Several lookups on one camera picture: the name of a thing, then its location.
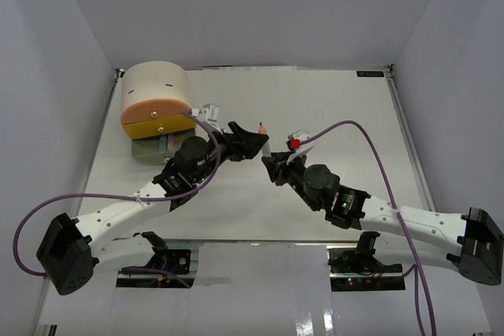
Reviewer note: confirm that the light blue highlighter body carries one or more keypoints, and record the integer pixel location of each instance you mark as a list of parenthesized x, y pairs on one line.
[(162, 143)]

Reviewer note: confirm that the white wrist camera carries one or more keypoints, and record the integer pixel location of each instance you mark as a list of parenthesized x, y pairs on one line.
[(298, 144), (208, 114)]

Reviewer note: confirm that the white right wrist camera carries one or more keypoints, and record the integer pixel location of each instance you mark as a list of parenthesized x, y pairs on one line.
[(298, 144)]

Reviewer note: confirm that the purple highlighter body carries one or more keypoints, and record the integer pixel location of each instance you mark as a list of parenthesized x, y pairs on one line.
[(171, 140)]

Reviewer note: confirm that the cream round drawer cabinet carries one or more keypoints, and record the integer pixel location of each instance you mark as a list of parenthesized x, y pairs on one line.
[(152, 80)]

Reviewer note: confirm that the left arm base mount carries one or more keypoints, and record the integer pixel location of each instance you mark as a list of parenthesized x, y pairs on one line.
[(170, 269)]

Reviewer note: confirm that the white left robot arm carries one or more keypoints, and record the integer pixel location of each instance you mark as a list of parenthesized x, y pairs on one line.
[(73, 249)]

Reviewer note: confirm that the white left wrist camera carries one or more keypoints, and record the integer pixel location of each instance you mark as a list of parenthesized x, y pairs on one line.
[(208, 114)]

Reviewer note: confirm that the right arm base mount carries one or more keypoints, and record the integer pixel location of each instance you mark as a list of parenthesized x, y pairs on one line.
[(348, 275)]

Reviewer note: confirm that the dark table corner label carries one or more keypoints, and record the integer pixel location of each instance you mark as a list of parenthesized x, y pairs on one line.
[(369, 73)]

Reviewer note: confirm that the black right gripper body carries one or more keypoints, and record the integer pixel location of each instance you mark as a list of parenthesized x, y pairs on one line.
[(295, 181)]

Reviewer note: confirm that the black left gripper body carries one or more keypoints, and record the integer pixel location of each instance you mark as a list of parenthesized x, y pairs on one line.
[(228, 149)]

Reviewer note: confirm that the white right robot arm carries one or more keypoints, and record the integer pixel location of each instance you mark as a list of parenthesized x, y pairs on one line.
[(470, 244)]

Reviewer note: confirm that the yellow drawer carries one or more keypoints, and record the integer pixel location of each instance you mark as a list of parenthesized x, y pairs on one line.
[(151, 128)]

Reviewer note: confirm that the grey-green bottom drawer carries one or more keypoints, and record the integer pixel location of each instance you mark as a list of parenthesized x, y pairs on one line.
[(145, 150)]

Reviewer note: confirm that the orange top drawer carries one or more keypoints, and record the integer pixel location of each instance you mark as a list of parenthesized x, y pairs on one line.
[(153, 109)]

